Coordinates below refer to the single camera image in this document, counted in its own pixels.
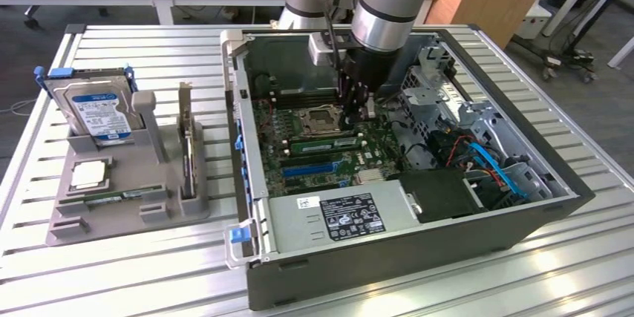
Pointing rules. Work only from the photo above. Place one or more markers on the grey power supply unit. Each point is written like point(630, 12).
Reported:
point(293, 220)

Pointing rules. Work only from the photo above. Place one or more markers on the black wheeled stand base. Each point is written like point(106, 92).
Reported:
point(580, 58)

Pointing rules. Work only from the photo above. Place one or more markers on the small silver chipset heatsink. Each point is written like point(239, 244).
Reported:
point(372, 176)

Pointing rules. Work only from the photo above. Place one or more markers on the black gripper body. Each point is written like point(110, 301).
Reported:
point(372, 68)

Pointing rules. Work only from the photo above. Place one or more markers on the hard disk blue white label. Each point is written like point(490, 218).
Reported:
point(99, 109)

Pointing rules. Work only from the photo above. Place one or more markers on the silver CPU chip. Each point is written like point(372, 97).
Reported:
point(90, 175)

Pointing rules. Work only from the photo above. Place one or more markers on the blue expansion slot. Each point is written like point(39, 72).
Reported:
point(310, 170)

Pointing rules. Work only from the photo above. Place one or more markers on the black expansion slot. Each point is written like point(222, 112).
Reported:
point(307, 162)

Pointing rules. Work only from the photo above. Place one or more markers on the white desk leg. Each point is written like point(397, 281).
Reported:
point(624, 53)

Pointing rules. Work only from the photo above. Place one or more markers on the green motherboard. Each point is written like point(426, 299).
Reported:
point(270, 146)

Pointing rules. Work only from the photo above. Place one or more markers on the metal CPU socket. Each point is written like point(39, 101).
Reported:
point(319, 120)

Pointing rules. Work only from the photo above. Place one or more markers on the white pedestal red knob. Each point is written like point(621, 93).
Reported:
point(536, 23)

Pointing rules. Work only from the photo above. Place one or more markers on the blue plastic disk caddy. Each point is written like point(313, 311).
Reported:
point(61, 72)

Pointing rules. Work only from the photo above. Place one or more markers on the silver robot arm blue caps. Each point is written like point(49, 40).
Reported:
point(381, 23)

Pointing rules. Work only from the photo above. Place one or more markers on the black open PC case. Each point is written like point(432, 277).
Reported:
point(397, 268)

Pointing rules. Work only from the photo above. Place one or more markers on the graphics card metal bracket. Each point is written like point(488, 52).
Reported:
point(186, 127)

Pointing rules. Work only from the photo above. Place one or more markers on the silver metal disk bay cage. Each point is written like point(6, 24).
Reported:
point(432, 109)

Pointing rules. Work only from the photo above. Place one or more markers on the green RAM stick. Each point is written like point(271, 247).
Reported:
point(322, 147)
point(106, 198)

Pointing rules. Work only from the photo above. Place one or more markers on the grey plastic parts rack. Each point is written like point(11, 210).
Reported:
point(134, 176)

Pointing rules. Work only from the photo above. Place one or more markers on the black chair caster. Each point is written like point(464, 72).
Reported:
point(33, 16)

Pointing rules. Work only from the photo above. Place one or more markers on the RAM slot black latches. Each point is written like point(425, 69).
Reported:
point(313, 98)
point(313, 105)

